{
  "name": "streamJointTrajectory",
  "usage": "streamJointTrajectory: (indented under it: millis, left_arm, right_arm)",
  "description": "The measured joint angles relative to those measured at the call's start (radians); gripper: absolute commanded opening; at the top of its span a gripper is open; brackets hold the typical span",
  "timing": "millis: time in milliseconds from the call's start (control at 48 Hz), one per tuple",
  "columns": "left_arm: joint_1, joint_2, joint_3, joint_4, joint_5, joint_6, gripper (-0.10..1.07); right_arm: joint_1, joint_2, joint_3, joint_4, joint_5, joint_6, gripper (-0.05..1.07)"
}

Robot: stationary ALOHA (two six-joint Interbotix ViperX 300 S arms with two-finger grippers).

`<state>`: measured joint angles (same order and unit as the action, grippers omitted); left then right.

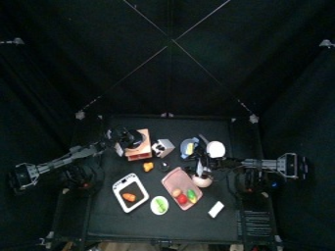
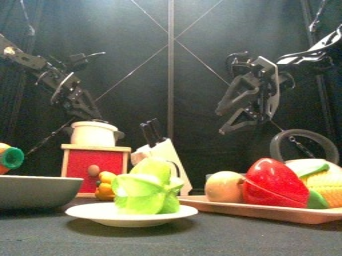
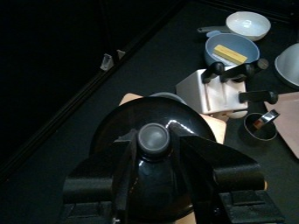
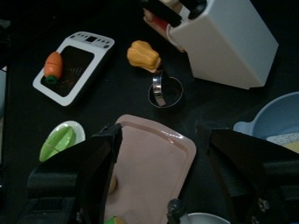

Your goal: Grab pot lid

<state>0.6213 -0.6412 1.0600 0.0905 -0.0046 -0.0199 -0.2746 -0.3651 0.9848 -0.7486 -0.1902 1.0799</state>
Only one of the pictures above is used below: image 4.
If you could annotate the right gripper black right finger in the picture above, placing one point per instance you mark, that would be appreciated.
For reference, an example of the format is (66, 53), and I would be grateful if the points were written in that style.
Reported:
(257, 180)

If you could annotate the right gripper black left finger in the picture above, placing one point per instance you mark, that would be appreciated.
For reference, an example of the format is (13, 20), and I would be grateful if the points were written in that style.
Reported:
(74, 178)

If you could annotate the light blue toy pot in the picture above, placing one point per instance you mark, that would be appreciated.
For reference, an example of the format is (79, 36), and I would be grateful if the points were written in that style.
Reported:
(277, 116)

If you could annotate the green toy vegetable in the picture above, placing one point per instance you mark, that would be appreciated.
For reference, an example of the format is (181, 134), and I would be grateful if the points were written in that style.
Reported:
(58, 143)

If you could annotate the white dotted sponge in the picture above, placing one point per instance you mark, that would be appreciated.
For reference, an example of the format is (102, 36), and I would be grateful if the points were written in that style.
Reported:
(285, 138)

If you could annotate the small white plate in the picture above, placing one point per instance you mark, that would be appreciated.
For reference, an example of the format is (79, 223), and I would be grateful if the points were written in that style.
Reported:
(79, 129)

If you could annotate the yellow-green toy food piece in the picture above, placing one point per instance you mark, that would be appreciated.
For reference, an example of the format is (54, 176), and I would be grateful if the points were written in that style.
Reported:
(114, 220)

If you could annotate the white bowl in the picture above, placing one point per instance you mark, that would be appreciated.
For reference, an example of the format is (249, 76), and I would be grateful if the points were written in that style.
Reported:
(206, 219)

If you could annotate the pink cutting board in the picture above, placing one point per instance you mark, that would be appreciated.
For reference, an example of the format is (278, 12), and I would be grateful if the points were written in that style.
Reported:
(152, 169)

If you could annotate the white toy induction cooktop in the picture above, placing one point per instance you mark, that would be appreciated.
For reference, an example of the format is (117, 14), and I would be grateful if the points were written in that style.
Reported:
(62, 99)

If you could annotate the orange toy carrot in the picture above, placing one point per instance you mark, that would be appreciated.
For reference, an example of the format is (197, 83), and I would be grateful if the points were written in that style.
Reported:
(54, 67)

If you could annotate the yellow toy croissant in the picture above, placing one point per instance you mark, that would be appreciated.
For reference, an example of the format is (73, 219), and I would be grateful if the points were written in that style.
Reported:
(144, 57)

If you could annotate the white toy knife block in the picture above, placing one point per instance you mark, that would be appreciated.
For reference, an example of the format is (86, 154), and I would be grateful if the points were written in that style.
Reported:
(226, 43)

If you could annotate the red wooden toy knife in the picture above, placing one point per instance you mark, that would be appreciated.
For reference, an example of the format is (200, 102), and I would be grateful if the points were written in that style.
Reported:
(160, 24)

